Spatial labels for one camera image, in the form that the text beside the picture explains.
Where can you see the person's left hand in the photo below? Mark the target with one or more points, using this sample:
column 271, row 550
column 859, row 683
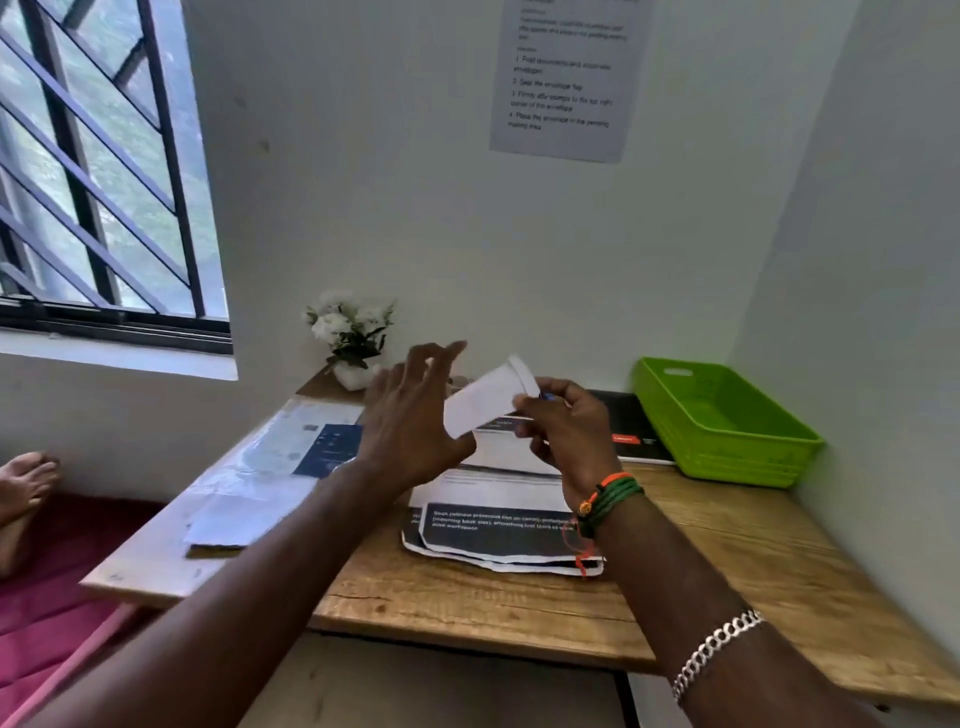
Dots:
column 409, row 435

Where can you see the person's right hand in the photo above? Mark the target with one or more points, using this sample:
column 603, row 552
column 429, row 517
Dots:
column 577, row 442

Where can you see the single white envelope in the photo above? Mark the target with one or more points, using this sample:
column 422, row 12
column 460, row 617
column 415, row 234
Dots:
column 487, row 397

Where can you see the stack of printed papers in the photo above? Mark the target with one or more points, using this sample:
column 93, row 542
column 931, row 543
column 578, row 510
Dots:
column 495, row 536

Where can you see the clear plastic envelope wrapper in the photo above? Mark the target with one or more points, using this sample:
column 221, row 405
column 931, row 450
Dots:
column 270, row 457

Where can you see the green plastic basket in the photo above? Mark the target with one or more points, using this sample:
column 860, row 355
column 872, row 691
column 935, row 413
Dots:
column 720, row 427

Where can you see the person's right forearm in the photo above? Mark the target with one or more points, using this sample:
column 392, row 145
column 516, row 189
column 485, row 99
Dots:
column 712, row 615

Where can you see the person's left forearm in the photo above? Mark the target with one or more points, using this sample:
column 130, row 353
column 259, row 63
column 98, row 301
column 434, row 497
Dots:
column 225, row 622

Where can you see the black notebook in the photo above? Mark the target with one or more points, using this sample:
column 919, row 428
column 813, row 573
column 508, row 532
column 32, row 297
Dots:
column 637, row 427

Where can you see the orange and green thread wristbands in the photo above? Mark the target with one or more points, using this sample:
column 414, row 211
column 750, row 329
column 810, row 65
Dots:
column 611, row 495

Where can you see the white flower plant in pot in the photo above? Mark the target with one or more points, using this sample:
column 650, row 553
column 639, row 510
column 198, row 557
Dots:
column 349, row 334

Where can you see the window with metal bars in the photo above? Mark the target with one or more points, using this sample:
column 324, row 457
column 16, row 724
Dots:
column 97, row 187

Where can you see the black metal desk frame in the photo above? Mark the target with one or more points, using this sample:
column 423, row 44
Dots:
column 626, row 697

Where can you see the paper notice on wall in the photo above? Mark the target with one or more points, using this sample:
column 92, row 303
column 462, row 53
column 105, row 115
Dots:
column 570, row 82

